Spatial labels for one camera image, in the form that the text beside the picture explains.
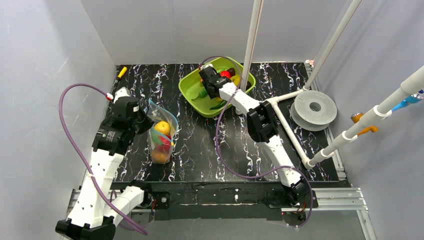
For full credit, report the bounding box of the green chili pepper toy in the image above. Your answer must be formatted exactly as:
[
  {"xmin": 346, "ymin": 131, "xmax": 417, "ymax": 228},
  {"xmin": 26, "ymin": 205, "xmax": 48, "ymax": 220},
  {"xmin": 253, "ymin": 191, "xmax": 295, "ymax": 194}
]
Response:
[{"xmin": 209, "ymin": 100, "xmax": 227, "ymax": 110}]

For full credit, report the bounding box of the yellow lemon toy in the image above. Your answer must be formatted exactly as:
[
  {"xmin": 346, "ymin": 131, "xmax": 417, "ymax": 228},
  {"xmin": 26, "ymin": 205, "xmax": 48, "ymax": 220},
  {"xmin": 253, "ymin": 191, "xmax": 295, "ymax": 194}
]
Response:
[{"xmin": 154, "ymin": 121, "xmax": 171, "ymax": 136}]

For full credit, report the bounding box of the clear zip top bag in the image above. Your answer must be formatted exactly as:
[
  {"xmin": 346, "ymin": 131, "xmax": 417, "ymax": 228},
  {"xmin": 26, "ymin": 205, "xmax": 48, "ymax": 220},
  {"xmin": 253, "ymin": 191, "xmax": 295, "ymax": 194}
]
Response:
[{"xmin": 147, "ymin": 99, "xmax": 179, "ymax": 164}]

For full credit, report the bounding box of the red apple toy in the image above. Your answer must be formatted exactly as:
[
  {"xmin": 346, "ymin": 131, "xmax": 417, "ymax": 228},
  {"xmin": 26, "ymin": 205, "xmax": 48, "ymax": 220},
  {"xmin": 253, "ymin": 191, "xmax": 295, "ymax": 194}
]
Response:
[{"xmin": 157, "ymin": 136, "xmax": 172, "ymax": 153}]

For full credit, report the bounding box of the brown kiwi toy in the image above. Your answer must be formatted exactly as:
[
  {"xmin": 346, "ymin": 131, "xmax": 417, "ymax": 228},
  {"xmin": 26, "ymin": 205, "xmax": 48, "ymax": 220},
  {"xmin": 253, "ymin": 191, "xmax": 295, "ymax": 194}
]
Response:
[{"xmin": 150, "ymin": 149, "xmax": 171, "ymax": 164}]

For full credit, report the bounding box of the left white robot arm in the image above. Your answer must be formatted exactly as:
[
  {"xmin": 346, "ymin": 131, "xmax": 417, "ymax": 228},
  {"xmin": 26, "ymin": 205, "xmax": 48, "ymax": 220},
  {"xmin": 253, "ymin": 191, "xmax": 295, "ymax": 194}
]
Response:
[{"xmin": 55, "ymin": 83, "xmax": 154, "ymax": 240}]

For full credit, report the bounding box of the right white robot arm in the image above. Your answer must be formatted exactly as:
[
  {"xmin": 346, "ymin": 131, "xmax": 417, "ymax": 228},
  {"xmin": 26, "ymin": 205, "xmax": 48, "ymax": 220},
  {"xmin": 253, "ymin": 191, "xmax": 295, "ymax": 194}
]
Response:
[{"xmin": 199, "ymin": 64, "xmax": 314, "ymax": 205}]

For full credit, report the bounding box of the red strawberry toy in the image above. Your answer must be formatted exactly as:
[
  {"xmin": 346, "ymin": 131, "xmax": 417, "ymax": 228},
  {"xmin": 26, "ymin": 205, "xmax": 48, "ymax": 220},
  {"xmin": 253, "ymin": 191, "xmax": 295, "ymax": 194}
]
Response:
[{"xmin": 219, "ymin": 70, "xmax": 231, "ymax": 79}]

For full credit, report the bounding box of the green cucumber toy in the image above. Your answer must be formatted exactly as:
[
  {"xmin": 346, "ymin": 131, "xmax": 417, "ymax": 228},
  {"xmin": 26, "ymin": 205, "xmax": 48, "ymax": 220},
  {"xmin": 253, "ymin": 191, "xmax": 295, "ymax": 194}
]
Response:
[{"xmin": 191, "ymin": 89, "xmax": 208, "ymax": 101}]

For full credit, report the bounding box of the dark purple plum toy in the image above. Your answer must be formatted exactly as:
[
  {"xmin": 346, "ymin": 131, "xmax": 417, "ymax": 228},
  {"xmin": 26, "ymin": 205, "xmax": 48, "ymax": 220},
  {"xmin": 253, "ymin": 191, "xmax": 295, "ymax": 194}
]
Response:
[{"xmin": 227, "ymin": 67, "xmax": 236, "ymax": 77}]

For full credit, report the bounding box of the green plastic basket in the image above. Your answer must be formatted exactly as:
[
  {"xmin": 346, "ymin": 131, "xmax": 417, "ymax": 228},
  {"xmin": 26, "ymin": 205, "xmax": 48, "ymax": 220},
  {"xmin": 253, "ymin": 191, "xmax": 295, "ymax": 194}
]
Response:
[{"xmin": 178, "ymin": 56, "xmax": 244, "ymax": 118}]

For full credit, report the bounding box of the white centre pole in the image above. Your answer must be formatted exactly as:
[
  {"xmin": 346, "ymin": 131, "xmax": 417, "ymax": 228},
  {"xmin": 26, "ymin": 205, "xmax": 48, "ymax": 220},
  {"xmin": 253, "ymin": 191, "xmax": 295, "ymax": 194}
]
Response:
[{"xmin": 240, "ymin": 0, "xmax": 264, "ymax": 91}]

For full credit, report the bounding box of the grey filament spool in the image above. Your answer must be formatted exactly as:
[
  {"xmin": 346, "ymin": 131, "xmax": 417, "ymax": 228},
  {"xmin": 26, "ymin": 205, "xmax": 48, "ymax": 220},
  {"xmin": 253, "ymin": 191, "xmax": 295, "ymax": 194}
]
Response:
[{"xmin": 290, "ymin": 90, "xmax": 338, "ymax": 132}]

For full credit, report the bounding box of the orange clamp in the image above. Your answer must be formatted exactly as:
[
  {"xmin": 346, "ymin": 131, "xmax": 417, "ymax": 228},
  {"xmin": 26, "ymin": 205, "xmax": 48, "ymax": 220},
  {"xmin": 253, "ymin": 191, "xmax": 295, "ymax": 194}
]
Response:
[{"xmin": 351, "ymin": 111, "xmax": 379, "ymax": 136}]

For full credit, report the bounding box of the yellow ring fruit toy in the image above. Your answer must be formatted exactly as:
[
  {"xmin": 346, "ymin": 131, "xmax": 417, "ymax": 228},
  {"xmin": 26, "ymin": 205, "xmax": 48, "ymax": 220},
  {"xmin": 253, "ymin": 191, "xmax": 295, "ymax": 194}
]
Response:
[{"xmin": 230, "ymin": 74, "xmax": 241, "ymax": 87}]

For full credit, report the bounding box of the yellow handled screwdriver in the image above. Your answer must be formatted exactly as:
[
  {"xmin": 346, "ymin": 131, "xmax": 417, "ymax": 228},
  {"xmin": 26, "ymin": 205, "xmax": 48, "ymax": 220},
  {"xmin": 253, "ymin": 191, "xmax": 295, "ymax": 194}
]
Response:
[{"xmin": 116, "ymin": 66, "xmax": 128, "ymax": 81}]

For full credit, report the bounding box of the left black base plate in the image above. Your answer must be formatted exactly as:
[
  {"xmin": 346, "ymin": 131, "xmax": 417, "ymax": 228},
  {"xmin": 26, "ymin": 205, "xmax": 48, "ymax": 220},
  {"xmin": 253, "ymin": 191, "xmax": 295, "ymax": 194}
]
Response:
[{"xmin": 135, "ymin": 191, "xmax": 171, "ymax": 210}]

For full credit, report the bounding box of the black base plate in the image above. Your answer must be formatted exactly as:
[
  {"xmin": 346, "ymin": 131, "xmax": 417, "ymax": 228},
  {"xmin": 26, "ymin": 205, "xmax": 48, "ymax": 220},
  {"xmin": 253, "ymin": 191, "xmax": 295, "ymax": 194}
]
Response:
[
  {"xmin": 135, "ymin": 191, "xmax": 171, "ymax": 210},
  {"xmin": 264, "ymin": 189, "xmax": 319, "ymax": 212}
]

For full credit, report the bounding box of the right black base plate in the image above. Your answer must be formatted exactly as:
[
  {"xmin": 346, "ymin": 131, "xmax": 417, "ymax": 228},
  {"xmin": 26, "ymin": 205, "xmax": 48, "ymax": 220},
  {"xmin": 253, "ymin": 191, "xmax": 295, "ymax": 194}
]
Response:
[{"xmin": 264, "ymin": 189, "xmax": 319, "ymax": 212}]

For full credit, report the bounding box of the aluminium rail frame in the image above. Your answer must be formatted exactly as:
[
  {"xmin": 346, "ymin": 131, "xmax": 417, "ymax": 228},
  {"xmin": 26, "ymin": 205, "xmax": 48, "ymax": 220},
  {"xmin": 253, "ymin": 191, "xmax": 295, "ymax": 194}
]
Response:
[{"xmin": 61, "ymin": 188, "xmax": 377, "ymax": 240}]

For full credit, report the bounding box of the white pvc pipe frame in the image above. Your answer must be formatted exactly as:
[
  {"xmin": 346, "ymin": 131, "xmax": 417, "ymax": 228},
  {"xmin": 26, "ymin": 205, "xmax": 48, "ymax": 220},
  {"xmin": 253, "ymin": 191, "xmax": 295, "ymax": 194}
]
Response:
[{"xmin": 271, "ymin": 0, "xmax": 424, "ymax": 170}]

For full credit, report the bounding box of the blue handled tool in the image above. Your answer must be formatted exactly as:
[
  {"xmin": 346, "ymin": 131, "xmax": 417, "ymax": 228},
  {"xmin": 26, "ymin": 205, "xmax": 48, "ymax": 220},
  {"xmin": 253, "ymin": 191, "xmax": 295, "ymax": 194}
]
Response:
[{"xmin": 391, "ymin": 89, "xmax": 424, "ymax": 112}]

